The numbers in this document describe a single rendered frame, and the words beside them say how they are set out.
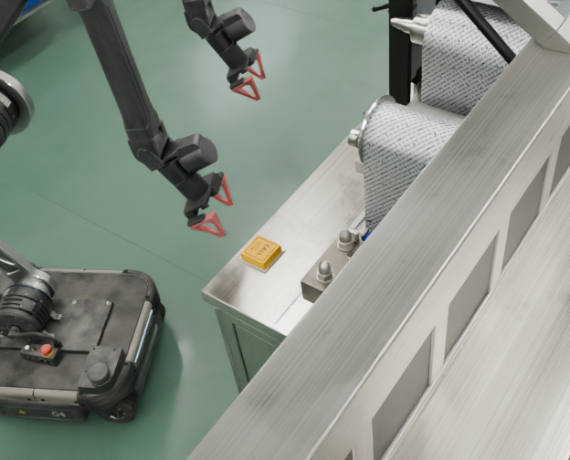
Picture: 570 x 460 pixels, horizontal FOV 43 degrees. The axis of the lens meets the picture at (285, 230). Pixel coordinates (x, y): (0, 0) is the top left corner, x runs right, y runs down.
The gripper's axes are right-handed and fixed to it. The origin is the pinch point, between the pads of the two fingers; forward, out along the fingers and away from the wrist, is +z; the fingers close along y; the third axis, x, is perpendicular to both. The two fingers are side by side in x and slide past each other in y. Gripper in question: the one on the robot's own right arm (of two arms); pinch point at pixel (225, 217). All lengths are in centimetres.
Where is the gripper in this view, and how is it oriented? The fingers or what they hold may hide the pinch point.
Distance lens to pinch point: 160.7
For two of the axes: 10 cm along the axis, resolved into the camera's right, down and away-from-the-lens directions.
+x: -8.0, 3.2, 5.0
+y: 1.3, -7.2, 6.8
